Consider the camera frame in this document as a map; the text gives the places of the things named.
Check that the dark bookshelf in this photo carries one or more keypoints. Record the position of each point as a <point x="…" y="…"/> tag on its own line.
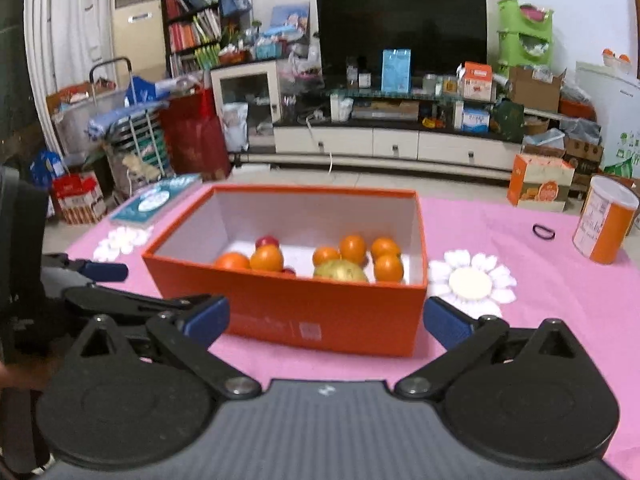
<point x="192" y="15"/>

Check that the orange gift carton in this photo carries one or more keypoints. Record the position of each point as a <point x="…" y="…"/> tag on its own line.
<point x="540" y="185"/>

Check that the white plastic bag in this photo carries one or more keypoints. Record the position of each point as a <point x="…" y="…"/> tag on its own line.
<point x="235" y="127"/>

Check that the small red apple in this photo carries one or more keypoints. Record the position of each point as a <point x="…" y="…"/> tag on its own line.
<point x="267" y="241"/>

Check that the pink daisy tablecloth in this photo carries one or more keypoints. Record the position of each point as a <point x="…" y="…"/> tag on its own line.
<point x="540" y="290"/>

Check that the blue white tissue box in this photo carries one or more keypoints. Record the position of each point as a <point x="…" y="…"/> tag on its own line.
<point x="475" y="121"/>

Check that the orange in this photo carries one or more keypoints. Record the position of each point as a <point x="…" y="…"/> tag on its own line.
<point x="385" y="247"/>
<point x="266" y="258"/>
<point x="326" y="256"/>
<point x="388" y="267"/>
<point x="232" y="261"/>
<point x="353" y="249"/>

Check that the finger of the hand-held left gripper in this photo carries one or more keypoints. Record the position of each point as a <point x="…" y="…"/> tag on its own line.
<point x="107" y="271"/>
<point x="125" y="302"/>

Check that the white low television cabinet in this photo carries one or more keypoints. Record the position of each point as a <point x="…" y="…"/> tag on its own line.
<point x="400" y="145"/>

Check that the white small fridge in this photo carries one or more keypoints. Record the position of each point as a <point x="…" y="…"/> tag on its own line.
<point x="612" y="110"/>

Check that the orange white canister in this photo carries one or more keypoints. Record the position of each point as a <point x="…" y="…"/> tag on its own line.
<point x="602" y="225"/>

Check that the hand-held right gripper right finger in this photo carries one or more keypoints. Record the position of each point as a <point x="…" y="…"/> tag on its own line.
<point x="447" y="326"/>

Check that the orange cardboard box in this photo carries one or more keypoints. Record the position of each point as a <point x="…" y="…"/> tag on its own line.
<point x="320" y="315"/>

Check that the standing air conditioner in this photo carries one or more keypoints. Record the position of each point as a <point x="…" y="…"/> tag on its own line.
<point x="139" y="35"/>

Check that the teal book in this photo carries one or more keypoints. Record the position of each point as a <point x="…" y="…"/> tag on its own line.
<point x="155" y="200"/>

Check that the black television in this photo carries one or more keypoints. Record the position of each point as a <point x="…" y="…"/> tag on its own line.
<point x="400" y="25"/>

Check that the green plastic rack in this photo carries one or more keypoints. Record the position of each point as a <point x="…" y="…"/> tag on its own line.
<point x="525" y="35"/>

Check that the yellow pear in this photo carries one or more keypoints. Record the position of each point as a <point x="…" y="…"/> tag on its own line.
<point x="341" y="271"/>

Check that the red white carton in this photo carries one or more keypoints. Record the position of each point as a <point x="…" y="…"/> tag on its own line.
<point x="80" y="200"/>

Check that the white glass-door cabinet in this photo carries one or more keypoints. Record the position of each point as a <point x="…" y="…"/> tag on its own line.
<point x="245" y="100"/>

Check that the red gift bag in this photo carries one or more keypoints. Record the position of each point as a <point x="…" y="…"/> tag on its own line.
<point x="195" y="135"/>

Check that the light blue box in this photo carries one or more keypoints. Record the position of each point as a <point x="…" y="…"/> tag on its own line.
<point x="396" y="71"/>

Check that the blue shopping bag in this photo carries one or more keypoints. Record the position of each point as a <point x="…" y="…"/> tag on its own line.
<point x="146" y="91"/>

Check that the white curtain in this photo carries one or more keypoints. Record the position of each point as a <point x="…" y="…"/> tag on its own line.
<point x="65" y="35"/>

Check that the dark green bag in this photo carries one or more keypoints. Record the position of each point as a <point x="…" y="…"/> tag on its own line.
<point x="507" y="121"/>

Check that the orange white small carton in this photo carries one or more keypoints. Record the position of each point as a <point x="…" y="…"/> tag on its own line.
<point x="475" y="82"/>

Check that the metal shopping cart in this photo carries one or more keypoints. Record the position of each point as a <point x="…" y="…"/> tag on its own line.
<point x="135" y="160"/>

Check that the person's left hand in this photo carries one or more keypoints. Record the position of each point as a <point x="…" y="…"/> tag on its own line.
<point x="20" y="376"/>

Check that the blue striped cloth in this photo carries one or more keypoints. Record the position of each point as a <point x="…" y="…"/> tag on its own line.
<point x="125" y="120"/>

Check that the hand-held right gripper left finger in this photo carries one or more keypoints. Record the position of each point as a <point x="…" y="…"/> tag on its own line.
<point x="207" y="321"/>

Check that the brown cardboard box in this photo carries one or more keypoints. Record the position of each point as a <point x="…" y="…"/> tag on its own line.
<point x="535" y="91"/>

